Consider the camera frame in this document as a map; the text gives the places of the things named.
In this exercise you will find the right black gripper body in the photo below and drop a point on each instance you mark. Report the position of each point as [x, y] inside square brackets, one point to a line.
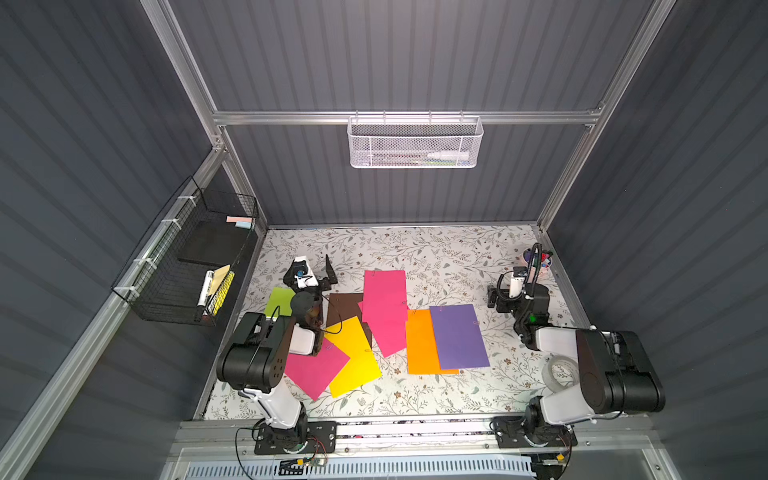
[527, 285]

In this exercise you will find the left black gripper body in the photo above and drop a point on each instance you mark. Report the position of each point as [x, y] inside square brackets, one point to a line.
[315, 284]

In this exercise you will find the purple paper sheet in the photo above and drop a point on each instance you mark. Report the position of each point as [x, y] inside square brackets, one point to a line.
[458, 337]

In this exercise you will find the orange paper sheet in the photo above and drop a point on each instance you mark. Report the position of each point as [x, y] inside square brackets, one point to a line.
[422, 354]

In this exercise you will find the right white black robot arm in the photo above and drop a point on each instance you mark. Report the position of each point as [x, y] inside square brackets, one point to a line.
[614, 374]

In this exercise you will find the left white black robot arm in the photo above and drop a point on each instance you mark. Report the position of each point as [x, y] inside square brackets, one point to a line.
[254, 361]

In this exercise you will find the lime green paper sheet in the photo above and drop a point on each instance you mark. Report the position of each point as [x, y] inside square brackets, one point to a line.
[279, 302]

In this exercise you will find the brown paper sheet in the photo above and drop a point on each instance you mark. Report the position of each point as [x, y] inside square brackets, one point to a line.
[343, 306]

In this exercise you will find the cup of coloured markers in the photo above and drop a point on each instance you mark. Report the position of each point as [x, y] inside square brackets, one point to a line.
[538, 258]

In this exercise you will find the upper magenta paper sheet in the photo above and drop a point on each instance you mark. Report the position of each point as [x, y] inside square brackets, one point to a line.
[385, 297]

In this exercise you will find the magenta paper sheet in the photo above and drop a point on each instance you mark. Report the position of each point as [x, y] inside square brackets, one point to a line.
[388, 326]
[385, 297]
[314, 374]

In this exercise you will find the yellow paper sheet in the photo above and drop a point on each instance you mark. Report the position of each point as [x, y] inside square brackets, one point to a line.
[362, 366]

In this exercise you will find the yellow notepad in basket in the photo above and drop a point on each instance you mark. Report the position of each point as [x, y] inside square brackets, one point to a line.
[214, 291]

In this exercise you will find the middle magenta paper sheet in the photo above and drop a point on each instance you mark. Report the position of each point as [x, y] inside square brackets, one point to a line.
[388, 326]

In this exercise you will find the pink sticky notes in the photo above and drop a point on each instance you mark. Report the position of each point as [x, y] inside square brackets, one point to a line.
[240, 222]

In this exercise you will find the clear tape roll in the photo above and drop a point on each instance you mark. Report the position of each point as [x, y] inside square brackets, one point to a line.
[559, 373]

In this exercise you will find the lower magenta paper sheet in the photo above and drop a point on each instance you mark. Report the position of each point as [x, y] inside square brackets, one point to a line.
[314, 374]

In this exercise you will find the white marker in basket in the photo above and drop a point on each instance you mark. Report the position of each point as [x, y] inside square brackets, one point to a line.
[447, 158]

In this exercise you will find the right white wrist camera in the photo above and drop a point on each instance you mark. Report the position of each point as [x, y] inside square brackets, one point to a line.
[516, 287]

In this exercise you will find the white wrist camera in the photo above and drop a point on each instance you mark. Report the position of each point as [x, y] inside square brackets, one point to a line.
[300, 267]
[516, 287]

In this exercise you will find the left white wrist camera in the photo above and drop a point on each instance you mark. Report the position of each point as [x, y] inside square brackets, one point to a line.
[300, 267]

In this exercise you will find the black wire wall basket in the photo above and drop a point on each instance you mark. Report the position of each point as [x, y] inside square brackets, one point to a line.
[163, 280]

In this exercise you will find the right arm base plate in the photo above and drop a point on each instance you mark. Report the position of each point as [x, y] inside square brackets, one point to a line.
[518, 431]

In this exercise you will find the white wire mesh basket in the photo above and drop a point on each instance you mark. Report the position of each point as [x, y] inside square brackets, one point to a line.
[401, 141]

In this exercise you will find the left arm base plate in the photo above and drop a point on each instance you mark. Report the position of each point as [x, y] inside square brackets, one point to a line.
[306, 438]

